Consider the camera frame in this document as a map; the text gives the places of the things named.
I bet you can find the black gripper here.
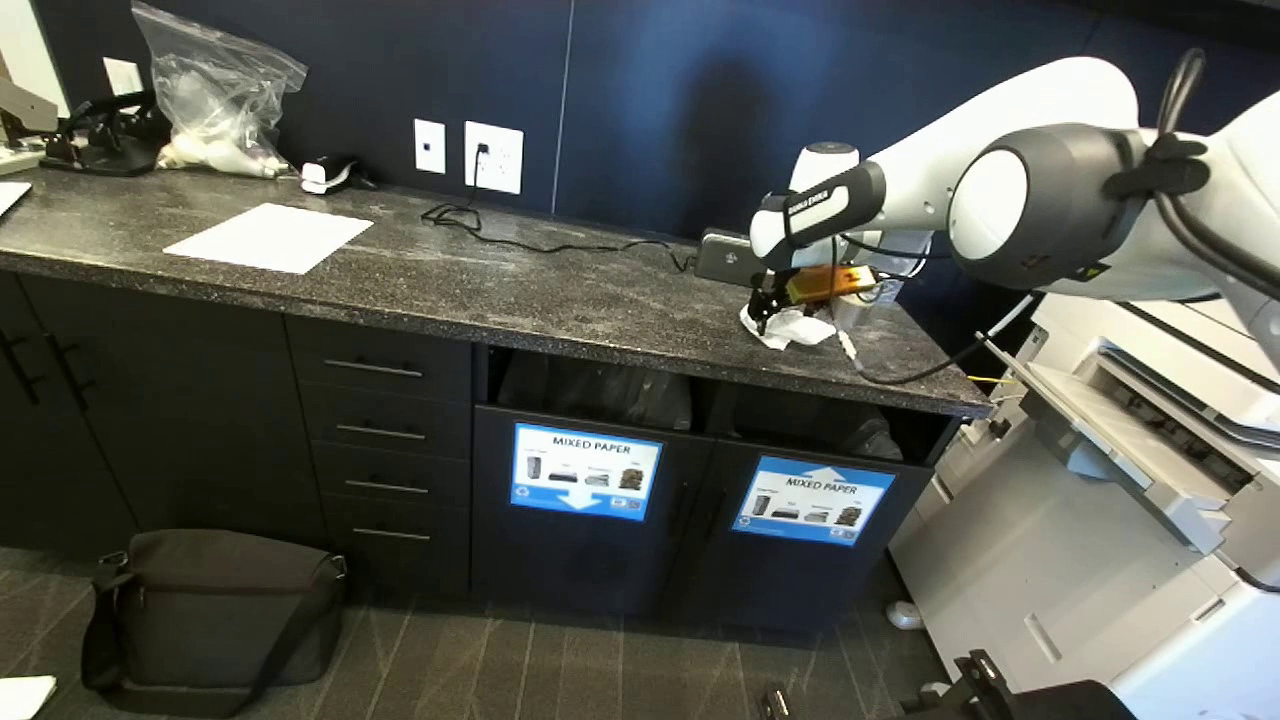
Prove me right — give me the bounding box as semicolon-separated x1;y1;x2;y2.
743;261;807;333

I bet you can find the black shoulder bag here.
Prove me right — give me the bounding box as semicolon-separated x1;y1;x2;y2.
75;523;350;720

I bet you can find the grey bin liner bag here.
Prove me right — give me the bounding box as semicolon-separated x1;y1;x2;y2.
703;384;913;465

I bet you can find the dark bin liner bag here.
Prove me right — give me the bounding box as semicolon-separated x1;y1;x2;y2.
493;348;696;432

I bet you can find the dark bin door, down-arrow sign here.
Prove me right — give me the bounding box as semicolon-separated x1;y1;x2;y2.
471;399;679;617

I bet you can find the small black box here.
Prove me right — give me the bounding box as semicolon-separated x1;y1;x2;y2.
692;234;766;288

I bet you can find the blue sign with up arrow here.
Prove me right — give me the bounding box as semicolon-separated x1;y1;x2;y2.
727;454;901;552

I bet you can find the blue sign with down arrow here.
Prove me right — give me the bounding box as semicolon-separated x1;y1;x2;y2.
509;419;669;530

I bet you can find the white office printer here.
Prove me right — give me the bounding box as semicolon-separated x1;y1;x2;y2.
885;285;1280;720

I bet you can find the small white charger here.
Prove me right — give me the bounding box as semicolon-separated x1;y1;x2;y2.
296;155;358;202

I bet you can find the flat white paper sheet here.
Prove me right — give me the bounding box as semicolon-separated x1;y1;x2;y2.
161;202;377;280

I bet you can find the dark cabinet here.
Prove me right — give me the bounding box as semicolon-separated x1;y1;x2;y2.
0;264;960;642

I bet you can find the clear plastic bag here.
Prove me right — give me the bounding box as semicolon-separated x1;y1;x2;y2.
132;0;311;186

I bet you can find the small white card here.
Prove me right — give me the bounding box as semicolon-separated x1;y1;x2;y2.
98;53;146;101

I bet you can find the white paper scrap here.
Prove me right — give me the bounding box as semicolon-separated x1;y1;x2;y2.
0;674;65;720

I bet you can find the yellow wrist camera mount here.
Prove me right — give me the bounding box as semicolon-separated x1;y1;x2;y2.
784;261;881;314

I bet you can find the thin black counter cable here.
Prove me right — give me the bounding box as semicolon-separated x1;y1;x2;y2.
421;197;703;272

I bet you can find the large white wall outlet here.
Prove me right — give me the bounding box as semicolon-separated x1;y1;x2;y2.
458;118;527;202

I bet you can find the small white wall plate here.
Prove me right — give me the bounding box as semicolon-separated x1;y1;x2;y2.
412;118;452;182

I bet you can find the silver drawer handle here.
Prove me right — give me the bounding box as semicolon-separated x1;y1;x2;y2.
341;473;434;503
347;520;434;547
333;419;431;449
318;351;427;384

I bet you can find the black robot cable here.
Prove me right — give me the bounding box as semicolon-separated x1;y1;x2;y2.
1148;43;1280;305

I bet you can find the black camera stand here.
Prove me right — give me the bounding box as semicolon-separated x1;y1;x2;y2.
903;649;1140;720

